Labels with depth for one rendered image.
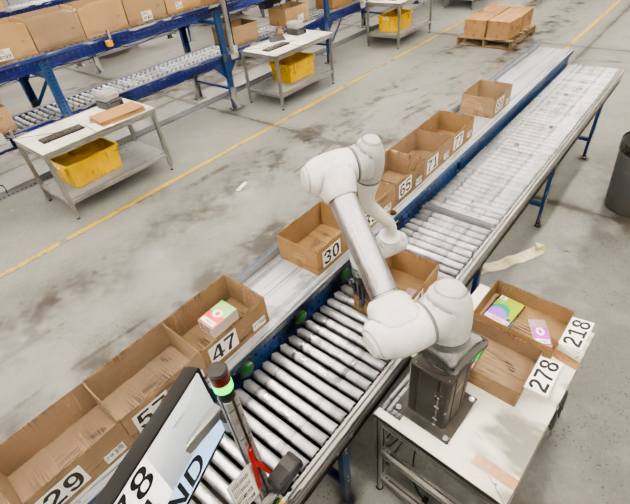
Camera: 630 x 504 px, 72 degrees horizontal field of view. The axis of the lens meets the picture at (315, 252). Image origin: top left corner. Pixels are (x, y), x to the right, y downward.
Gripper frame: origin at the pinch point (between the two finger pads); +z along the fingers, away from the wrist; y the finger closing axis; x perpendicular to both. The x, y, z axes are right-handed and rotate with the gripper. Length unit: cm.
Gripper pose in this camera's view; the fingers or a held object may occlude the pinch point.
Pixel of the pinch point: (361, 301)
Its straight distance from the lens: 228.2
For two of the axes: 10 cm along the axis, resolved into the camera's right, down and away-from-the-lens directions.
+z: 0.9, 7.6, 6.4
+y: 7.7, 3.5, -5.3
